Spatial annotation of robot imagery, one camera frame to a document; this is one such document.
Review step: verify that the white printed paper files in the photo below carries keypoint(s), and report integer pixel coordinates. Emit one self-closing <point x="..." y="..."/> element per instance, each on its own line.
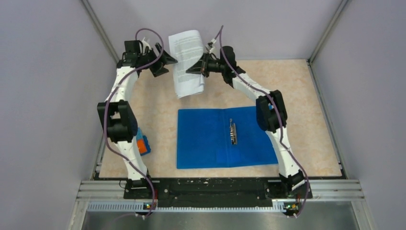
<point x="187" y="48"/>

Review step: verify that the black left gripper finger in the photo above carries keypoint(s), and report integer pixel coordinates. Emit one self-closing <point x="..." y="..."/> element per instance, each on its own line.
<point x="165" y="58"/>
<point x="158" y="69"/>

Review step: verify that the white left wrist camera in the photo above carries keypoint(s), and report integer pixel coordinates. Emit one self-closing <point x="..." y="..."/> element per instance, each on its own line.
<point x="145" y="47"/>

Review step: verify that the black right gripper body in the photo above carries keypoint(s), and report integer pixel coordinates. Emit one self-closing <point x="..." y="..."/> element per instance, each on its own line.
<point x="211" y="66"/>

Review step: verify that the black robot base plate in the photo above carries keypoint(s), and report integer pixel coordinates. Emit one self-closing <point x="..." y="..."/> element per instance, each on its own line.
<point x="239" y="192"/>

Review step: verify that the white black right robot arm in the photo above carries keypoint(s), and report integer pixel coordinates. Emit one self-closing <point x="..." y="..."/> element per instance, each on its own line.
<point x="271" y="114"/>

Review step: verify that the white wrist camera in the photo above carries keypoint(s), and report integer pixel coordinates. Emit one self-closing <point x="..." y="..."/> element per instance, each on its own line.
<point x="210" y="46"/>
<point x="145" y="47"/>

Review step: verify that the blue orange stapler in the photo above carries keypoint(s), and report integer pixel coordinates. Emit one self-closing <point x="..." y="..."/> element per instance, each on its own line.
<point x="142" y="143"/>

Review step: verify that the white slotted cable duct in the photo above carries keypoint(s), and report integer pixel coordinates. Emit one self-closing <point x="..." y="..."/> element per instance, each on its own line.
<point x="133" y="206"/>

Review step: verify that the aluminium frame rail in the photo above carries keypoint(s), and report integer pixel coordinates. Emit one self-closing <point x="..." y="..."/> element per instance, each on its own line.
<point x="322" y="190"/>

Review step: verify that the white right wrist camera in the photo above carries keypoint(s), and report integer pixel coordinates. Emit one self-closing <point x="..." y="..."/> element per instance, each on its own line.
<point x="210" y="46"/>

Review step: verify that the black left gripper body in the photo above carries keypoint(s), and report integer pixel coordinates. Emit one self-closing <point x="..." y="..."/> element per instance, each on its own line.
<point x="150" y="55"/>

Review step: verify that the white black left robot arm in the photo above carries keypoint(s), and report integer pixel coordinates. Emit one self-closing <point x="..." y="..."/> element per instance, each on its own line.
<point x="119" y="124"/>

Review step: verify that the metal folder clip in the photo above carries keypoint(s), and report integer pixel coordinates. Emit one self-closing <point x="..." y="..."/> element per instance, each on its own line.
<point x="233" y="132"/>

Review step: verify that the blue plastic folder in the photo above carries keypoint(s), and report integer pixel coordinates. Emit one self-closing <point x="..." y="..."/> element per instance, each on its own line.
<point x="203" y="139"/>

